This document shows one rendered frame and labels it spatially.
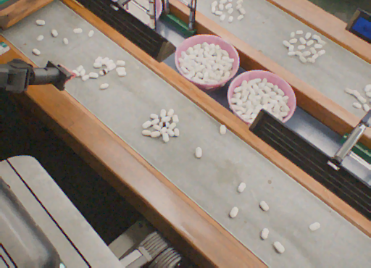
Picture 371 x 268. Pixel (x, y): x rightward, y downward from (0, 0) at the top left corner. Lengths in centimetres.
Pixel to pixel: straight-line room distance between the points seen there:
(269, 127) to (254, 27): 82
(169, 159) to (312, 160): 54
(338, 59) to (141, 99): 86
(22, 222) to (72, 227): 19
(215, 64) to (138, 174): 60
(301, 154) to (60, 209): 69
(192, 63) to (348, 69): 66
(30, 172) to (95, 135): 82
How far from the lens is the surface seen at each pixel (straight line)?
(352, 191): 110
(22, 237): 40
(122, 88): 158
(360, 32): 149
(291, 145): 110
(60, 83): 142
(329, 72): 177
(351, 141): 112
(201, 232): 130
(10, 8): 181
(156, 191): 134
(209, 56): 169
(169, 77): 158
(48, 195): 62
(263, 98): 159
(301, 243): 138
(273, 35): 183
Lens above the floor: 201
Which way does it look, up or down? 58 degrees down
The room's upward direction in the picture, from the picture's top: 6 degrees clockwise
